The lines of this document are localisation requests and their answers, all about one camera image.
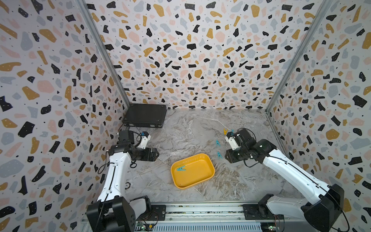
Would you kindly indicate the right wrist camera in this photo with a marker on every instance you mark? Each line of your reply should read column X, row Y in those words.
column 231, row 141

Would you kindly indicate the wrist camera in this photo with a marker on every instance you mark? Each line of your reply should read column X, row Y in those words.
column 144, row 139
column 231, row 141

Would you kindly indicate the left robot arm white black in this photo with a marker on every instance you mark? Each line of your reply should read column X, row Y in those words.
column 116, row 179

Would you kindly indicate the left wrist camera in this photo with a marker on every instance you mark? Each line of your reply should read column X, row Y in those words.
column 144, row 139

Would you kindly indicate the frame post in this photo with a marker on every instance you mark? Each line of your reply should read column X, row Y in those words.
column 101, row 47
column 325, row 5

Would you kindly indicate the yellow plastic storage box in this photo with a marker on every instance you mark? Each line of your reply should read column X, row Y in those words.
column 199, row 168

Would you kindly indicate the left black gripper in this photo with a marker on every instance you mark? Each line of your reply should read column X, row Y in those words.
column 152, row 155

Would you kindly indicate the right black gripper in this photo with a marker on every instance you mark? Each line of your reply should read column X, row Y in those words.
column 229, row 158

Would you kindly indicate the black flat case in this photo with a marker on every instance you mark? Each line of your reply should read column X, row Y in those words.
column 145, row 115

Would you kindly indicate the left frame post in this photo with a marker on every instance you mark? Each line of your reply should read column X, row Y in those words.
column 101, row 47

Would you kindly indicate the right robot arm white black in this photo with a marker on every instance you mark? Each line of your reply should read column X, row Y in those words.
column 321, row 204

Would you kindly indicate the right frame post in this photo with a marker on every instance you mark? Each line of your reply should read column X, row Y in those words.
column 325, row 5

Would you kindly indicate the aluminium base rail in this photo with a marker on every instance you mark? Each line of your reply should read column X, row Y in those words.
column 198, row 217

